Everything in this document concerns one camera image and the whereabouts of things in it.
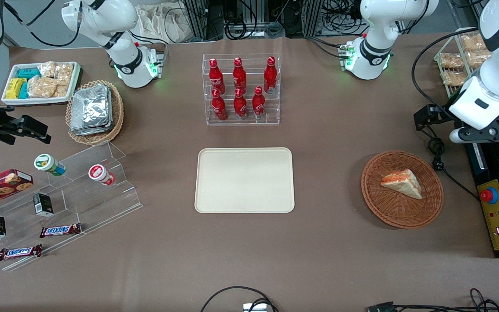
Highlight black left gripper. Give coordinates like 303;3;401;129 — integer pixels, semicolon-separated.
414;105;454;131

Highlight triangular sandwich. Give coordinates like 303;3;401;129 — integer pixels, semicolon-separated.
381;169;424;200

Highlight white rectangular snack tray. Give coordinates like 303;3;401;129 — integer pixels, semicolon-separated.
1;61;81;106

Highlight oval light wicker basket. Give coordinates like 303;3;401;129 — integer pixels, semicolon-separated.
65;80;125;146

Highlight round brown wicker basket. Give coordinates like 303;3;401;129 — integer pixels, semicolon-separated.
361;150;444;229

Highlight beige plastic tray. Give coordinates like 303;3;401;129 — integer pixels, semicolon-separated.
194;147;295;214

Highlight green lid yoghurt cup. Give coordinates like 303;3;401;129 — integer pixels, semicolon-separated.
33;153;67;177

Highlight yellow snack pack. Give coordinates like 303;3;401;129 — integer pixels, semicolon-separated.
6;78;27;100

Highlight bagged pastry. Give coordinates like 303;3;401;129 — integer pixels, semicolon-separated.
442;70;469;87
466;51;492;69
439;52;466;70
459;33;488;53

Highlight silver foil pack stack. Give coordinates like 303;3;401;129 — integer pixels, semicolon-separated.
69;84;114;136

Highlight red lid yoghurt cup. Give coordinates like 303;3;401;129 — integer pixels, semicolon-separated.
88;163;116;186

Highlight clear acrylic stepped shelf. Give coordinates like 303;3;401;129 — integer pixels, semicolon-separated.
0;140;143;273

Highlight black appliance with yellow panel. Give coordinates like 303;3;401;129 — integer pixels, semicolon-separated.
465;140;499;260

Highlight snickers bar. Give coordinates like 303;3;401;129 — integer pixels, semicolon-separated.
39;223;83;239
0;244;43;262

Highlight red emergency stop button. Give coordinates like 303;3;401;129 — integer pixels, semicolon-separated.
480;188;499;205

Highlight red cola bottle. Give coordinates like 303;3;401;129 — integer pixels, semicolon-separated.
232;57;247;94
263;56;278;94
208;58;226;95
252;86;266;119
233;88;248;120
211;89;228;121

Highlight beige cloth bag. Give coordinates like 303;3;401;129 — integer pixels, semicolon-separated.
134;3;186;44

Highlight clear acrylic bottle rack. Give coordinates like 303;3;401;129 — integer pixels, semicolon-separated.
202;53;281;127

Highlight black power cable with plug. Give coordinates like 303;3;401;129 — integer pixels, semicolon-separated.
422;129;480;201

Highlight white wire rack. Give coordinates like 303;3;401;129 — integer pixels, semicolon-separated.
433;28;493;98

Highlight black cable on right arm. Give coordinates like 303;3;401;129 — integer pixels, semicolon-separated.
3;0;82;48

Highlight black cable bundle with connector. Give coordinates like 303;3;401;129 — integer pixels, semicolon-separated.
366;288;499;312

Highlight aluminium frame rack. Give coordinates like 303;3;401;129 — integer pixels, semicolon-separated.
181;0;365;41

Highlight black cable loop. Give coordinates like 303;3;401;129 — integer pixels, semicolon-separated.
200;286;279;312

